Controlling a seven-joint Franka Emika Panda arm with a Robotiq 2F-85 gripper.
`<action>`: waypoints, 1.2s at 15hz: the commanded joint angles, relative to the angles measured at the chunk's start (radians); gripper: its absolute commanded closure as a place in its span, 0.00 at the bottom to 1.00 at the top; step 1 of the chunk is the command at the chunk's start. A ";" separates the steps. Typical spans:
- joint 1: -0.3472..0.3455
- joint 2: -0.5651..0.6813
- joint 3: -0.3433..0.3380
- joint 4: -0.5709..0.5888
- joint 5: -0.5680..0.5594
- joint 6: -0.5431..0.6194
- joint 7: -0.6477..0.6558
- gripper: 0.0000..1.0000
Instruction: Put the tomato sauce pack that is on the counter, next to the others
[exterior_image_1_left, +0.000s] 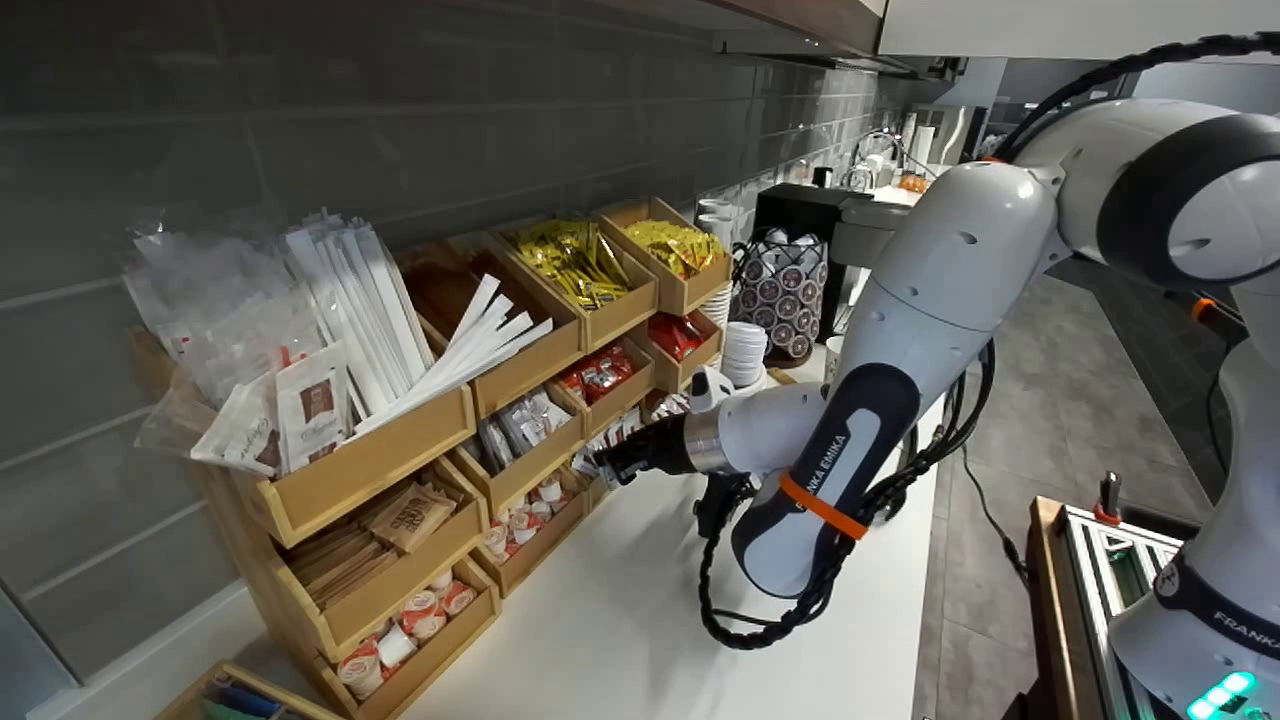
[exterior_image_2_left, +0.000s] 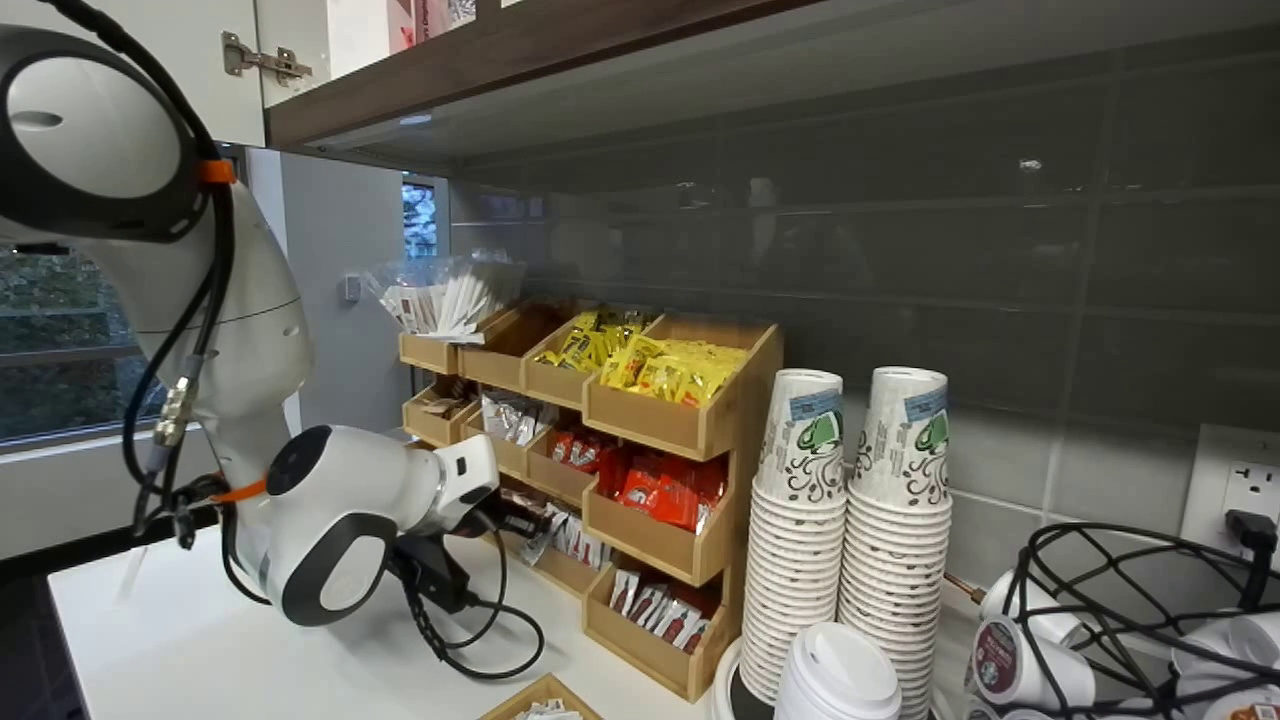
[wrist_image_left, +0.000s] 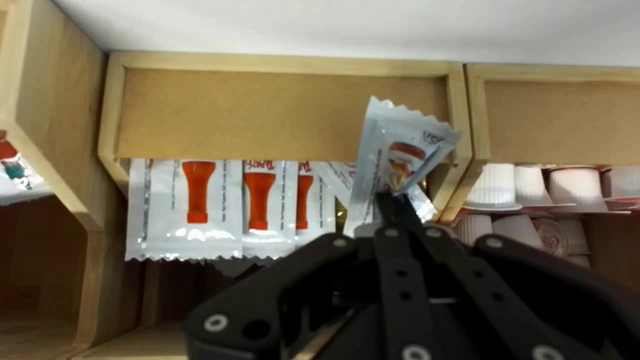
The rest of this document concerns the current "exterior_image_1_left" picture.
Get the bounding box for wooden tiered condiment organizer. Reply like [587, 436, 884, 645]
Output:
[595, 195, 736, 431]
[196, 380, 507, 720]
[395, 244, 599, 599]
[497, 217, 669, 514]

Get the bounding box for clear plastic cutlery bag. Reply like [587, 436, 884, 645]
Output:
[121, 221, 332, 413]

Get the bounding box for gold yellow packets pile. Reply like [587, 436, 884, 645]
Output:
[515, 221, 640, 311]

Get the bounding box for wooden stir sticks pile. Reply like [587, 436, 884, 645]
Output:
[286, 517, 395, 606]

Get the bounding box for wood and aluminium cart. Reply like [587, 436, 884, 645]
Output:
[1020, 491, 1192, 720]

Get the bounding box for silver white packets pile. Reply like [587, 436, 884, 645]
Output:
[470, 387, 577, 471]

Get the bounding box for upper wall cabinet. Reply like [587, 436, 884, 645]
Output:
[624, 0, 1280, 69]

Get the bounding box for low wooden box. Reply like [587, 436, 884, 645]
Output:
[155, 661, 345, 720]

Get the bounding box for red ketchup packets pile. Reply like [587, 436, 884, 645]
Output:
[648, 311, 713, 366]

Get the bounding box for white tea bag packet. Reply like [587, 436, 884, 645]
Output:
[271, 350, 360, 471]

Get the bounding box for brown sugar packets pile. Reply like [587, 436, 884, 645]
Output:
[360, 476, 464, 555]

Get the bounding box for black workbench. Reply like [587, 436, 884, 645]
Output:
[1173, 285, 1280, 351]

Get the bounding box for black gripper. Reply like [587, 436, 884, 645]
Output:
[591, 416, 699, 491]

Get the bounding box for thin black power cable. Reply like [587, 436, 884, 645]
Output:
[954, 444, 1039, 581]

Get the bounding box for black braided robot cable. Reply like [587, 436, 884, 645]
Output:
[693, 31, 1280, 658]

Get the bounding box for red black hand tool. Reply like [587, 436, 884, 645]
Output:
[1090, 469, 1127, 528]

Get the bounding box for black coffee machine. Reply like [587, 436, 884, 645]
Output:
[746, 181, 925, 336]

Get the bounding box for clear wrapped straws bundle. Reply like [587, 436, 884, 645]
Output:
[278, 214, 435, 413]

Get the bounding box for yellow mustard packets pile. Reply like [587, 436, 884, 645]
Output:
[621, 217, 726, 285]

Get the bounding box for orange cable strap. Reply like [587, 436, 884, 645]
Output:
[770, 471, 874, 549]

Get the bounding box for red white round packets pile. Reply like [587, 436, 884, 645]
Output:
[478, 476, 577, 564]

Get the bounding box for stack of white lids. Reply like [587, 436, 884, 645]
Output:
[714, 321, 774, 392]

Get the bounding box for red white creamer cups pile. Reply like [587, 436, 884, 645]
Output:
[332, 572, 478, 702]

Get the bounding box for white paper stick packs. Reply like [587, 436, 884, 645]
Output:
[383, 271, 561, 431]

